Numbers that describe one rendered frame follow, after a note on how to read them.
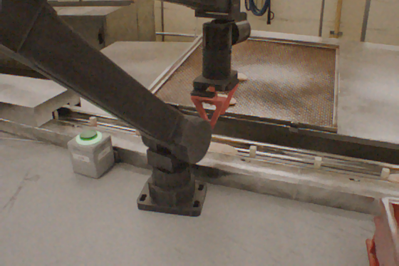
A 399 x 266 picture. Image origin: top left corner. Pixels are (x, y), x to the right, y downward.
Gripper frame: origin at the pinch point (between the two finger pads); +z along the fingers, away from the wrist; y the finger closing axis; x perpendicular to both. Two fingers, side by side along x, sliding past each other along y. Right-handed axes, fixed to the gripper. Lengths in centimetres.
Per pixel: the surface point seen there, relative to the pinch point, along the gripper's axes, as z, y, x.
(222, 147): 6.8, -0.5, -1.9
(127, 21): 22, 241, 181
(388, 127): 3.0, 15.7, -38.3
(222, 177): 8.7, -8.6, -4.6
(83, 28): 24, 204, 210
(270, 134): 10.6, 16.7, -9.6
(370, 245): 9.5, -18.0, -32.8
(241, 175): 7.3, -8.6, -8.4
